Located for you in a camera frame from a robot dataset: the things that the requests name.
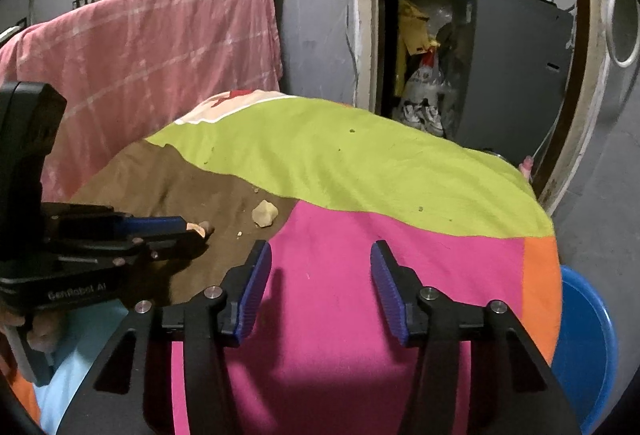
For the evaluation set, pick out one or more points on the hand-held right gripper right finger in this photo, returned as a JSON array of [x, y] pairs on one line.
[[390, 300]]

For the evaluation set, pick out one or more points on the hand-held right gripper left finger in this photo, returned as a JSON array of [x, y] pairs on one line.
[[252, 300]]

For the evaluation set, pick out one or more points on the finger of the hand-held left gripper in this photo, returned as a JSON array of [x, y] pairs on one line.
[[150, 225], [170, 247]]

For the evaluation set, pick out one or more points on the small brown scrap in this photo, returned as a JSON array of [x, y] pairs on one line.
[[202, 229]]

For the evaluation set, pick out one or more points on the beige lump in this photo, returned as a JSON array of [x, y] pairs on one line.
[[263, 213]]

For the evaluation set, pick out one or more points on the blue plastic bucket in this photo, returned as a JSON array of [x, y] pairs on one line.
[[585, 340]]

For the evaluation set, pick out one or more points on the person's left hand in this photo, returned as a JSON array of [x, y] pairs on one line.
[[47, 332]]

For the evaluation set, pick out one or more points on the multicoloured blanket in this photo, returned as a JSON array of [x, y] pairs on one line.
[[350, 155]]

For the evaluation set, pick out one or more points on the pink checked cloth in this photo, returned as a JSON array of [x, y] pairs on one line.
[[150, 50]]

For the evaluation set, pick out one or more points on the white sneaker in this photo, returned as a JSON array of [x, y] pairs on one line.
[[434, 122], [414, 114]]

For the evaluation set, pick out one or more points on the white printed sack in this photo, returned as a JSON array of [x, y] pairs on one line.
[[425, 80]]

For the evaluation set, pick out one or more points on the grey cabinet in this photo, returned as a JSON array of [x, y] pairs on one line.
[[510, 65]]

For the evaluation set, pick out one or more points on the yellow bag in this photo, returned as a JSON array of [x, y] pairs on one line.
[[410, 25]]

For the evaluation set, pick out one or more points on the pale wooden door frame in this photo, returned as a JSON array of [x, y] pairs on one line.
[[362, 15]]

